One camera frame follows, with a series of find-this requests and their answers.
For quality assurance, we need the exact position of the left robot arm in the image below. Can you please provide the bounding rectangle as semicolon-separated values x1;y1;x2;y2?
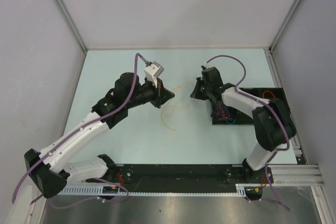
24;72;175;198

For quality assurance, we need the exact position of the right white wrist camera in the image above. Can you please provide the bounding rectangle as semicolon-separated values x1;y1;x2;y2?
201;63;210;70

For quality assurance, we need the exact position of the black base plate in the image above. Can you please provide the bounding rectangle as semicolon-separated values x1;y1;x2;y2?
86;163;274;194

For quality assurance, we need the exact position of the blue wire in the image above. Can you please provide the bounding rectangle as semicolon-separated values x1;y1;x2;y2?
223;107;237;125

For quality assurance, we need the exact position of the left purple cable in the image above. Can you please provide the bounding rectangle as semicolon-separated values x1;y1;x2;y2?
12;52;150;210

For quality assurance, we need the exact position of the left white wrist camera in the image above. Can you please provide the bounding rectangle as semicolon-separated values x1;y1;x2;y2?
144;61;164;87

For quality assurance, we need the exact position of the aluminium frame rail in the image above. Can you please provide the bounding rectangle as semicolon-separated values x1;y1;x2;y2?
236;164;323;187

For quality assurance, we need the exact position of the slotted cable duct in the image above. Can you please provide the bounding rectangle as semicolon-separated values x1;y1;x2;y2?
58;185;246;197

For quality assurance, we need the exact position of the yellow orange wire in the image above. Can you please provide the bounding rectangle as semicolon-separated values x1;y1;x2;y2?
160;82;196;132

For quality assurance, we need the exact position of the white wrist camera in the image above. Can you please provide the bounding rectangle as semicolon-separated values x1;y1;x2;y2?
201;63;210;70
144;61;164;87

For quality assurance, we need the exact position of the red orange wire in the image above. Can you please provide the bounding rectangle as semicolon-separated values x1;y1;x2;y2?
214;90;275;124

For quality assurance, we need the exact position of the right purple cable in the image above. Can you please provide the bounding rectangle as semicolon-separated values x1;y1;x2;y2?
206;55;292;212

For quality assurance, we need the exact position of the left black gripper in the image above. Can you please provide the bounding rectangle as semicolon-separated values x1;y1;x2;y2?
125;76;174;109

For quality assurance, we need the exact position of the black compartment tray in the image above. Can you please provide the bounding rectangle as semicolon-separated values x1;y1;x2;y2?
211;87;290;125

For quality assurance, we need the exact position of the purple cable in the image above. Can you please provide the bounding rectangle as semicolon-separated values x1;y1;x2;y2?
206;55;292;212
12;52;150;210

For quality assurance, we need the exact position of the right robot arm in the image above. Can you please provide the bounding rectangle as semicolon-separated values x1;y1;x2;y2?
190;66;297;183

